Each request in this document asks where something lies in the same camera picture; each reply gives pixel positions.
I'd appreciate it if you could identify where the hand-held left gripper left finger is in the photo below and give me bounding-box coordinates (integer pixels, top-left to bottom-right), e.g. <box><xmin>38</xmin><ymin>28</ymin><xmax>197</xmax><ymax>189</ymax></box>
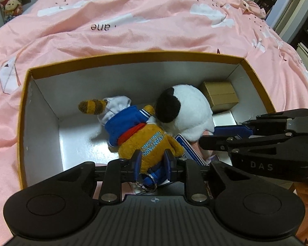
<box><xmin>53</xmin><ymin>150</ymin><xmax>141</xmax><ymax>204</ymax></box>

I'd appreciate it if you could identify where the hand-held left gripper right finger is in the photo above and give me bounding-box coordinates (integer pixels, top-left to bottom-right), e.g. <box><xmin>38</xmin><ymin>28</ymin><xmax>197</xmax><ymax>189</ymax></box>
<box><xmin>165</xmin><ymin>151</ymin><xmax>256</xmax><ymax>204</ymax></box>

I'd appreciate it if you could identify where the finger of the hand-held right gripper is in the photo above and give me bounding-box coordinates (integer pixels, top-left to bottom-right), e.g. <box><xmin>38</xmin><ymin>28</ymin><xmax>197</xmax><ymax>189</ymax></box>
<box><xmin>214</xmin><ymin>108</ymin><xmax>308</xmax><ymax>137</ymax></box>
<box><xmin>199</xmin><ymin>132</ymin><xmax>295</xmax><ymax>153</ymax></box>

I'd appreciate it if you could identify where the orange plush toy blue jacket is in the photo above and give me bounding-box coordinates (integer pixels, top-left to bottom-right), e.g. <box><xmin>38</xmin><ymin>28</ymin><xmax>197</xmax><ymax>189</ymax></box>
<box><xmin>78</xmin><ymin>96</ymin><xmax>185</xmax><ymax>192</ymax></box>

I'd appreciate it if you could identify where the small brown gift box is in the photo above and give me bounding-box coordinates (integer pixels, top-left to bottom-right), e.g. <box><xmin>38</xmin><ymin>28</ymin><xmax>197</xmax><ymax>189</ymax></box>
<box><xmin>199</xmin><ymin>81</ymin><xmax>239</xmax><ymax>114</ymax></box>

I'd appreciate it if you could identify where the white and black plush toy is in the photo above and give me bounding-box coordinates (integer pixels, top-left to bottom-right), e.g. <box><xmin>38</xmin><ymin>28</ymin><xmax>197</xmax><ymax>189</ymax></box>
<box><xmin>154</xmin><ymin>84</ymin><xmax>216</xmax><ymax>142</ymax></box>

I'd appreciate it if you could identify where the orange-rimmed cardboard box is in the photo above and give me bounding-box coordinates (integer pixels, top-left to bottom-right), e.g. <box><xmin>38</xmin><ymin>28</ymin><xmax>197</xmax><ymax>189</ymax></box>
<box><xmin>17</xmin><ymin>51</ymin><xmax>277</xmax><ymax>193</ymax></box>

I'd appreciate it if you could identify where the person's right forearm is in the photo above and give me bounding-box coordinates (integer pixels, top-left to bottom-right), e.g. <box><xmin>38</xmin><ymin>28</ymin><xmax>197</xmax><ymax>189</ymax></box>
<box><xmin>292</xmin><ymin>181</ymin><xmax>308</xmax><ymax>222</ymax></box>

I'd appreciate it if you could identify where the small white box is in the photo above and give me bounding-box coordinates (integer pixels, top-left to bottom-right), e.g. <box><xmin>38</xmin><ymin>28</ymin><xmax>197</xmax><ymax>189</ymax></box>
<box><xmin>211</xmin><ymin>110</ymin><xmax>237</xmax><ymax>129</ymax></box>

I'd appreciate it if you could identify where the pink packet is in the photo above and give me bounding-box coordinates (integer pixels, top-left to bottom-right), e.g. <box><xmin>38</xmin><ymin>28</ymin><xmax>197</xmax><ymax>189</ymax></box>
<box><xmin>191</xmin><ymin>130</ymin><xmax>233</xmax><ymax>166</ymax></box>

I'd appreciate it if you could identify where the white and blue paper tag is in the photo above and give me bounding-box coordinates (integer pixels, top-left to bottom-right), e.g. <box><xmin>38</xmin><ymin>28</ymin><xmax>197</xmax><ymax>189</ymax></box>
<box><xmin>175</xmin><ymin>133</ymin><xmax>207</xmax><ymax>166</ymax></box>

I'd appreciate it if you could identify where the white flat box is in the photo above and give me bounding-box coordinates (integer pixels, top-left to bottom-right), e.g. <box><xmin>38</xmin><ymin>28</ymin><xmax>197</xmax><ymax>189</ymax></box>
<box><xmin>296</xmin><ymin>42</ymin><xmax>308</xmax><ymax>66</ymax></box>

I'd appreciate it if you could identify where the dark shelf unit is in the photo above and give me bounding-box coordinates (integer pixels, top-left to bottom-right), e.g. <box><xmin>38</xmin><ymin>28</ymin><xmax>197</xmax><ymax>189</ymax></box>
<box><xmin>289</xmin><ymin>10</ymin><xmax>308</xmax><ymax>67</ymax></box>

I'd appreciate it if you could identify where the white wardrobe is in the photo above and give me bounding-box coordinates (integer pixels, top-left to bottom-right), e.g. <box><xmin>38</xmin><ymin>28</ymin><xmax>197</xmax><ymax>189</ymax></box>
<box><xmin>267</xmin><ymin>0</ymin><xmax>308</xmax><ymax>44</ymax></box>

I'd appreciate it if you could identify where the pink cloud-print blanket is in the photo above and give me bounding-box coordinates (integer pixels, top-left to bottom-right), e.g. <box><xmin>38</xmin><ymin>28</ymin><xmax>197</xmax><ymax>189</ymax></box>
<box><xmin>0</xmin><ymin>0</ymin><xmax>308</xmax><ymax>194</ymax></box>

